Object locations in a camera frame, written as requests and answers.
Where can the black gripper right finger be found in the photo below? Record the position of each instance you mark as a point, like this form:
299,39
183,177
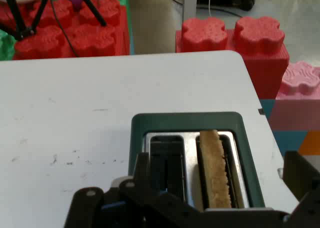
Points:
303,173

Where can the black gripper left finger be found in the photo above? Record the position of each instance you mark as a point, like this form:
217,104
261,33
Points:
140,205

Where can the multicoloured foam floor mat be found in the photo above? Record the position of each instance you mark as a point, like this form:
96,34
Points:
292,115

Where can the small black table-edge clip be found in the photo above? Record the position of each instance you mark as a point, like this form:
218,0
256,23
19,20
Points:
261,111

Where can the toast slice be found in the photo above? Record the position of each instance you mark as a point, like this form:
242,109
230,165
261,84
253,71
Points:
215,168

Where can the pink foam block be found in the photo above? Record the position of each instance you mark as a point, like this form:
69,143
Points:
300,80

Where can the dark green two-slot toaster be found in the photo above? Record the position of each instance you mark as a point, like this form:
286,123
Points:
190,123

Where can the red two-stud foam block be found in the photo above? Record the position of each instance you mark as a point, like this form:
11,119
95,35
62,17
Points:
260,50

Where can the large red foam block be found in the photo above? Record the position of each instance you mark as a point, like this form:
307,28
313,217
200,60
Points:
92,40

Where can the white metal post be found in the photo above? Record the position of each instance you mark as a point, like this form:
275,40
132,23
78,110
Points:
190,3

